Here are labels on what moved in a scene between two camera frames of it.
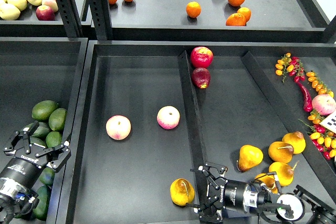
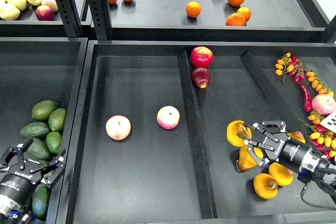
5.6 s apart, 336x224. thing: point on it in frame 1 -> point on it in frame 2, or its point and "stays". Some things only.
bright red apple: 201,57 stays
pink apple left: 118,127 stays
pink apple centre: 168,117 stays
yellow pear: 181,191 -> 235,127
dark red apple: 201,77 stays
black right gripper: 222,193 -> 276,145
